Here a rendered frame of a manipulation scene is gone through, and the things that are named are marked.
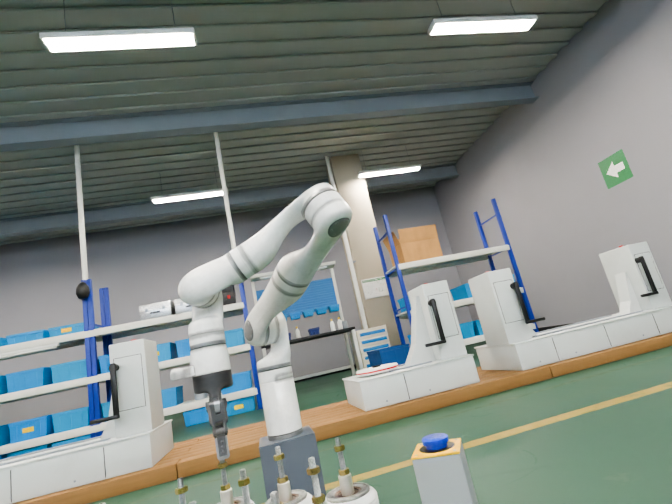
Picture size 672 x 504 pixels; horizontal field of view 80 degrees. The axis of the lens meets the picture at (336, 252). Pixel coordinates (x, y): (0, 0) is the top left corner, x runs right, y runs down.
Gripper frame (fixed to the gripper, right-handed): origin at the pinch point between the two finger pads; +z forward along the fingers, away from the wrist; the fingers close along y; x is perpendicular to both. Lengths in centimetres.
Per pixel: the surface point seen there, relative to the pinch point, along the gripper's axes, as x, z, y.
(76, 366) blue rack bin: 139, -59, 462
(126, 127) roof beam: 58, -346, 419
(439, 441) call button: -29.6, 2.7, -30.0
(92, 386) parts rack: 123, -33, 457
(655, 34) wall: -531, -282, 149
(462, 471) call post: -30.4, 6.5, -32.8
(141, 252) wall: 98, -306, 828
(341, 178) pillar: -283, -318, 551
